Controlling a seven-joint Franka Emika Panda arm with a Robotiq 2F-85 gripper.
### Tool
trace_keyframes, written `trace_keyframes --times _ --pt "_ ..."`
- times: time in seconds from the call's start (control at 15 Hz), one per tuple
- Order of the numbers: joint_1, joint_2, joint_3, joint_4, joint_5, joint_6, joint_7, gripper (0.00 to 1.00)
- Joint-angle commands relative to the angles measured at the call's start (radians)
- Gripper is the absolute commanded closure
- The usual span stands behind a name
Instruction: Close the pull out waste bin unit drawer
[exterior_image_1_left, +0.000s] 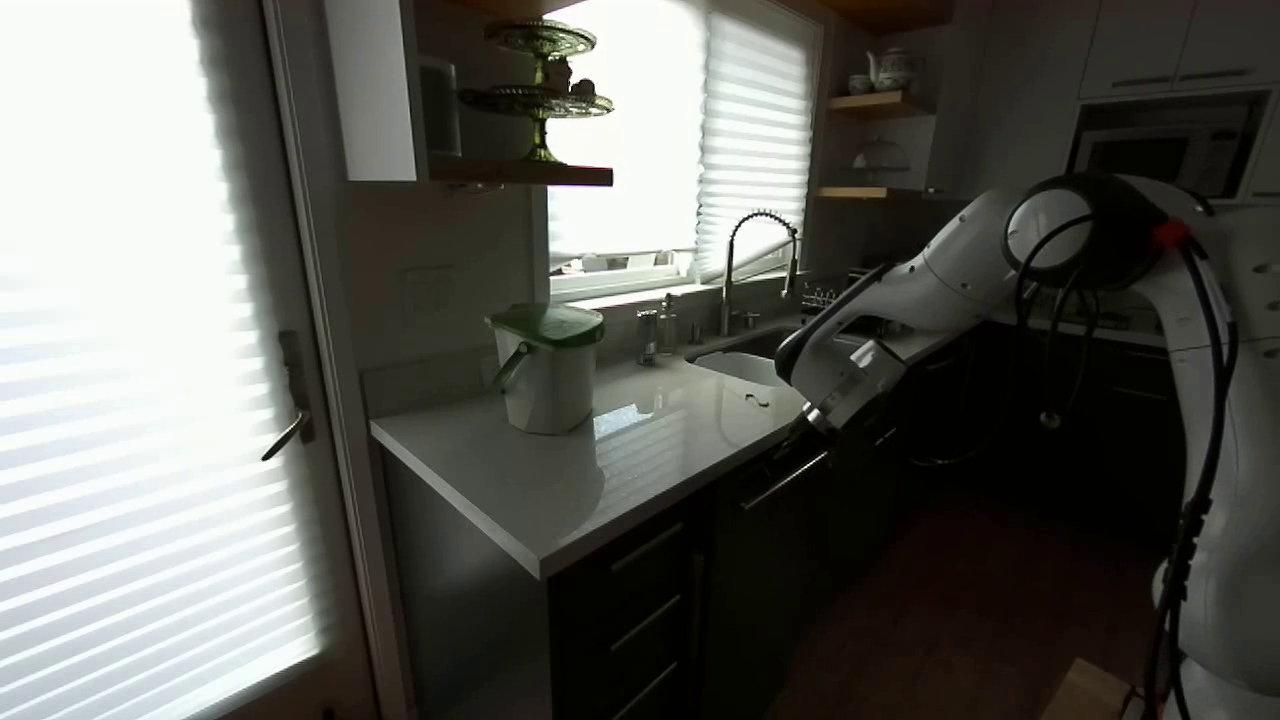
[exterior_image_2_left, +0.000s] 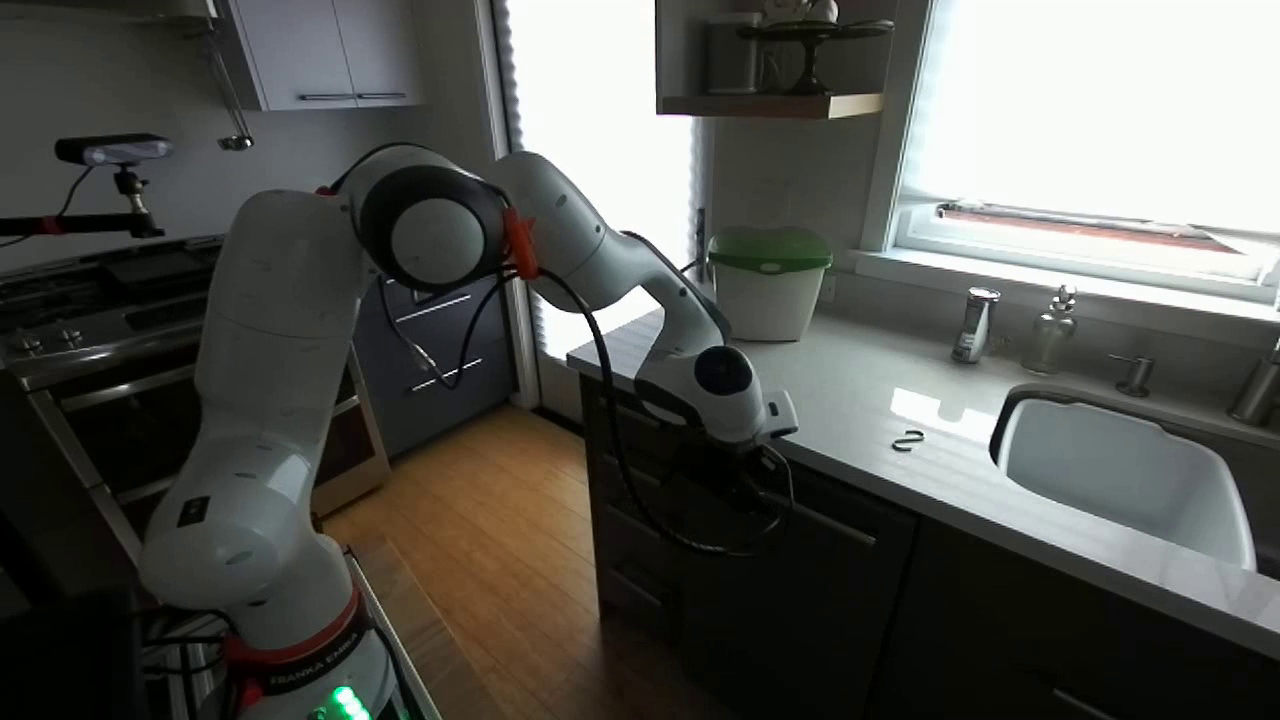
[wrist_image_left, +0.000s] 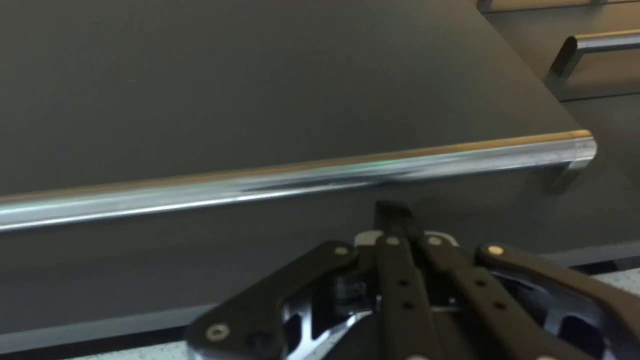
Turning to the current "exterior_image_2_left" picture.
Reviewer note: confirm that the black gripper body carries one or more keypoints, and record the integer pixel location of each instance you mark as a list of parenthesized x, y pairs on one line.
[(748, 468)]

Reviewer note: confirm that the dark waste bin drawer front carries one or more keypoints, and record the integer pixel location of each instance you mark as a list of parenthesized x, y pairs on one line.
[(800, 614)]

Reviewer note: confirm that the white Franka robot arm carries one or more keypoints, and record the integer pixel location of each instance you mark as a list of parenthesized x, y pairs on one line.
[(265, 347)]

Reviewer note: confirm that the dark base drawer cabinet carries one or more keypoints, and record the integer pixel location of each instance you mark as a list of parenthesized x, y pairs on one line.
[(643, 534)]

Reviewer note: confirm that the white compost bin green lid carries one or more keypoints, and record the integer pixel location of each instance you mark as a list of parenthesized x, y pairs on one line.
[(774, 302)]

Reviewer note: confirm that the grey drawer cabinet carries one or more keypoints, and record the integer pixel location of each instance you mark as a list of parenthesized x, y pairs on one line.
[(461, 392)]

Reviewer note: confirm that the small metal S hook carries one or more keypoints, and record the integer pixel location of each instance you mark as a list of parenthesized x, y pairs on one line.
[(908, 441)]

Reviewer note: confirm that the chrome tap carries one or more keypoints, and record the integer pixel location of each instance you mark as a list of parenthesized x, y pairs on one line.
[(974, 325)]

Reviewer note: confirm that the dark sink base cabinet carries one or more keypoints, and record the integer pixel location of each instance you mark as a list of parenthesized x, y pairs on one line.
[(1065, 641)]

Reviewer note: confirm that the white sink basin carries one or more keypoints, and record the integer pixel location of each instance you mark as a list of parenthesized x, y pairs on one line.
[(1121, 467)]

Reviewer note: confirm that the robot stand platform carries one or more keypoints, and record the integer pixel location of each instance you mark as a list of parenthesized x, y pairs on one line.
[(400, 641)]

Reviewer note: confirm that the small chrome sink knob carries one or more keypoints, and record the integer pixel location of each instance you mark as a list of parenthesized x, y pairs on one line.
[(1136, 377)]

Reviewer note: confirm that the dark square box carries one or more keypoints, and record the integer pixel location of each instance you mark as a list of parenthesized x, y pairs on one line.
[(731, 60)]

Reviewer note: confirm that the chrome sink faucet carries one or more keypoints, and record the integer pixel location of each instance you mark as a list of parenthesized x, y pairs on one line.
[(1263, 385)]

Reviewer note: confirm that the stainless steel oven range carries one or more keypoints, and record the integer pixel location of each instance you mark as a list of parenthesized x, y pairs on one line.
[(120, 385)]

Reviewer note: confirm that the wooden wall shelf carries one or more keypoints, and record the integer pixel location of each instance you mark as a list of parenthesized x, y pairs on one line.
[(764, 104)]

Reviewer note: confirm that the white window frame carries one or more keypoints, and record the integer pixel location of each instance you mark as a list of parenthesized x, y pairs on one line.
[(1065, 260)]

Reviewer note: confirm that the white wall cabinet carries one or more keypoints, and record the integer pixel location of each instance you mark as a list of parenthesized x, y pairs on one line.
[(321, 54)]

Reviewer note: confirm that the black camera stand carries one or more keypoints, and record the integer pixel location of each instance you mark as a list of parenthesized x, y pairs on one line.
[(134, 201)]

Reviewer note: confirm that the grey external camera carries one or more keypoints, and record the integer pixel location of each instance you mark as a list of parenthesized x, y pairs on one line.
[(114, 148)]

